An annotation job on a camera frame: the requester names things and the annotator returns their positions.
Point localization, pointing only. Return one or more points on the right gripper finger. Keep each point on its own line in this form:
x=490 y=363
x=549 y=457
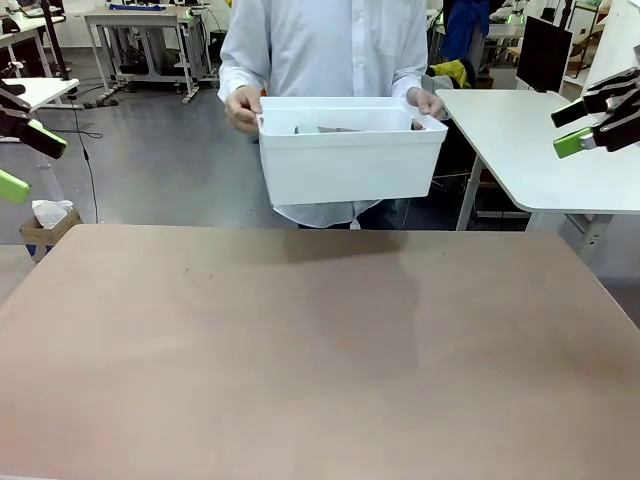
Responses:
x=567 y=114
x=572 y=143

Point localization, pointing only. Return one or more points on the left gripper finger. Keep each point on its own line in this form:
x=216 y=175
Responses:
x=45 y=140
x=12 y=187

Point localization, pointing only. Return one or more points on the white plastic basket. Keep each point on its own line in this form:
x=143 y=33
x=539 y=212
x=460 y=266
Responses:
x=350 y=165

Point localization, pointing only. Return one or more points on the person's right forearm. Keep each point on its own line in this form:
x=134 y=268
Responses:
x=240 y=65

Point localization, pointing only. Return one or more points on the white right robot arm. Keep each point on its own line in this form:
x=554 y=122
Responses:
x=620 y=35

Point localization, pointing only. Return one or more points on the person's left forearm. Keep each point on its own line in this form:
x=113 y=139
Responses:
x=410 y=75

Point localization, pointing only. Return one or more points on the person's left hand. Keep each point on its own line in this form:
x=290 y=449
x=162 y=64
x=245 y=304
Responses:
x=427 y=102

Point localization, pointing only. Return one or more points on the person's right hand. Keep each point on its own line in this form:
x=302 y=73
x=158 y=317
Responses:
x=242 y=110

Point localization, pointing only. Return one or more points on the white crumpled tissue paper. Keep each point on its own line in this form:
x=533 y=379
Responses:
x=50 y=211

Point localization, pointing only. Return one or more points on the white desk with metal leg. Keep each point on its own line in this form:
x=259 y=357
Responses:
x=45 y=89

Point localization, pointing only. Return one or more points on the brown cardboard box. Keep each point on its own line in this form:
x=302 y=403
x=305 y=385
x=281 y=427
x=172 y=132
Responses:
x=35 y=234

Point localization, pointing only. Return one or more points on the black computer monitor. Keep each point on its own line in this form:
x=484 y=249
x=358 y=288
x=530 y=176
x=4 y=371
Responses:
x=542 y=50

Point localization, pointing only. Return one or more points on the black straight stand pole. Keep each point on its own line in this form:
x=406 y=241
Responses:
x=52 y=40

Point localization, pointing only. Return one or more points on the black office chair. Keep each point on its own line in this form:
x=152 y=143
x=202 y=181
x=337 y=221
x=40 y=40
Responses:
x=452 y=165

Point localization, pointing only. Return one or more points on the yellow jacket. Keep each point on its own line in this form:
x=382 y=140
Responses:
x=452 y=70

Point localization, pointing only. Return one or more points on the blue jacket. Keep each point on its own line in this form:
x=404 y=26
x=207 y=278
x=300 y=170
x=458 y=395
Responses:
x=462 y=30

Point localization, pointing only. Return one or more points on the grey metal workbench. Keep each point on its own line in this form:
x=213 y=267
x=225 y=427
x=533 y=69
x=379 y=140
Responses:
x=140 y=22

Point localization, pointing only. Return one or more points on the person in white shirt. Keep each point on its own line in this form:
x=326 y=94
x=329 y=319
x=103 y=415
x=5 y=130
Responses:
x=325 y=50

